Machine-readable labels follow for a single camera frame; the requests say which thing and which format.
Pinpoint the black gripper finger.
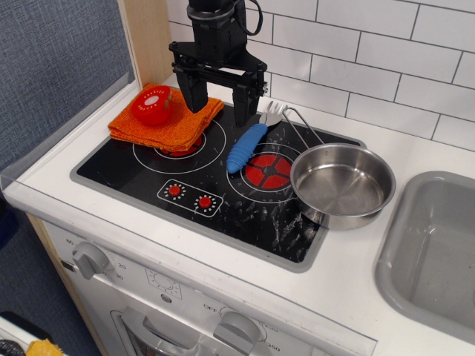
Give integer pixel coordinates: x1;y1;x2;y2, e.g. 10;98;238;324
175;70;209;113
232;85;259;127

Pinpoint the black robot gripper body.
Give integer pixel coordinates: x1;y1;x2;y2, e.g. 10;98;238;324
169;13;267;97

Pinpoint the red toy tomato half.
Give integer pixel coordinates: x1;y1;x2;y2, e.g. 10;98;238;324
131;85;172;125

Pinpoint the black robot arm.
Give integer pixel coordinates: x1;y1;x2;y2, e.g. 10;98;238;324
169;0;267;127

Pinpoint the silver metal pot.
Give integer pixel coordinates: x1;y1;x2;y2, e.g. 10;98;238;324
290;130;396;231

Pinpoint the orange knitted cloth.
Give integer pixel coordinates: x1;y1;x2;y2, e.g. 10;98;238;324
108;84;224;152

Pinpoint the black toy stovetop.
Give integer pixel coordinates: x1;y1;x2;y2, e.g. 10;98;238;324
69;96;368;274

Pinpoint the grey left oven knob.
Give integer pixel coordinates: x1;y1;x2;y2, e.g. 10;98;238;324
72;242;109;280

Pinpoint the grey oven knob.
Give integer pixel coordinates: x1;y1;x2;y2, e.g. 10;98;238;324
72;242;109;280
213;311;261;355

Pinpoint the white toy oven front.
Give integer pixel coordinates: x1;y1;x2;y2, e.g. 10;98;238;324
45;223;376;355

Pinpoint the grey right oven knob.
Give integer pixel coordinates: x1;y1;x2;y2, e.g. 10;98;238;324
213;311;261;355

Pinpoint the grey toy sink basin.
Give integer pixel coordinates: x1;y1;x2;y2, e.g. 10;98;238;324
376;171;474;343

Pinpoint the yellow cloth at corner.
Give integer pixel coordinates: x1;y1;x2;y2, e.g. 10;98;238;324
25;339;65;356

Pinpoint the blue handled spork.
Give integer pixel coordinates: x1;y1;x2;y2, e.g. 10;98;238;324
226;101;287;174

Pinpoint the light wooden side post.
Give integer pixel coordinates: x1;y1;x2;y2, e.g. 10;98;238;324
117;0;173;88

